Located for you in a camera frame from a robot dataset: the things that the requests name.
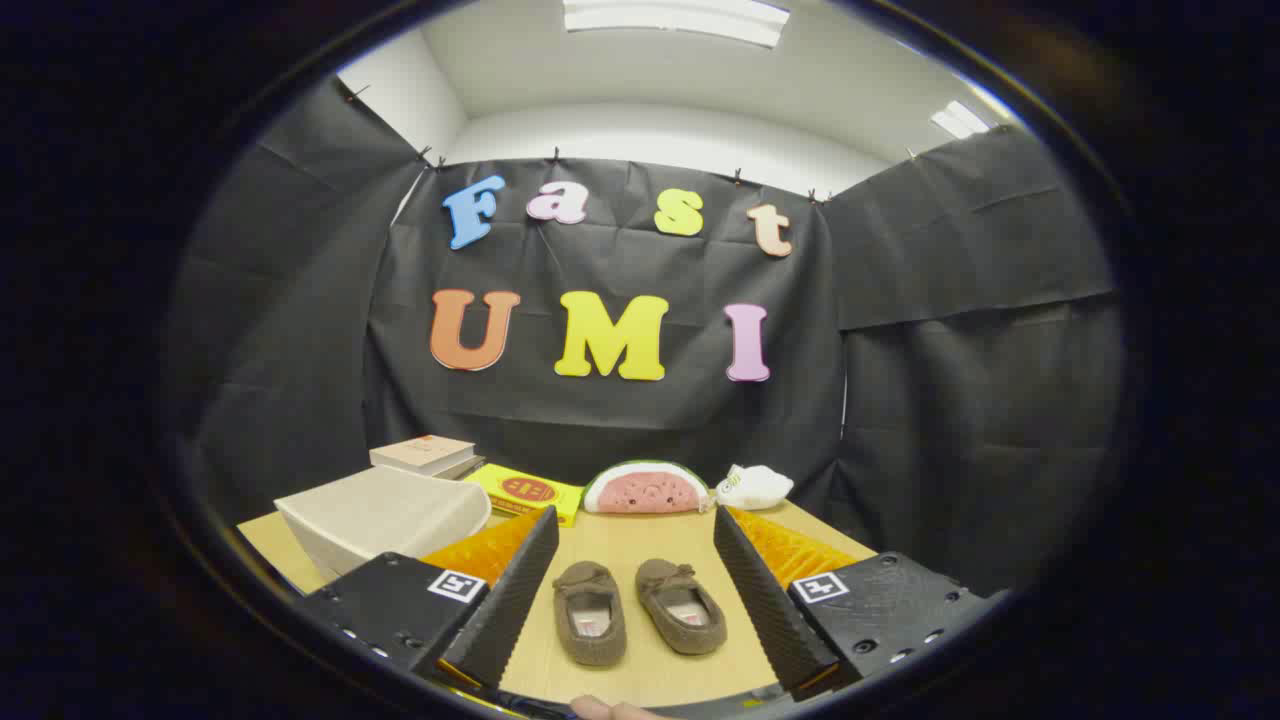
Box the watermelon slice plush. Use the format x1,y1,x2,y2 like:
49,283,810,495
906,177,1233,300
582,460,713,515

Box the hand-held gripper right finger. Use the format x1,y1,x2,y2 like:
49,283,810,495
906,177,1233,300
712,505,1001,701

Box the white plush toy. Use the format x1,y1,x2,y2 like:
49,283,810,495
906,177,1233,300
716,464,795,511

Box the beige book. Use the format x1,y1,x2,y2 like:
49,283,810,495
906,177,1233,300
369,435,477,471

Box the brown fuzzy shoe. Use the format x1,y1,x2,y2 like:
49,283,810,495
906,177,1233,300
552,560,628,668
635,558,728,657

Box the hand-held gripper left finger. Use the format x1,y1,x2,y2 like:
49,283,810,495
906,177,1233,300
298,505,561,693

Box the yellow book with red label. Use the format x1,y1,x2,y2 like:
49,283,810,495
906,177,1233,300
462,463,585,528

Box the cream fabric storage box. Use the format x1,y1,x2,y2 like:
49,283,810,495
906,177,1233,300
273,465,493,578

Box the ceiling light panel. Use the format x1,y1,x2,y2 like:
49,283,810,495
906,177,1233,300
930,100,991,141
563,0,791,49

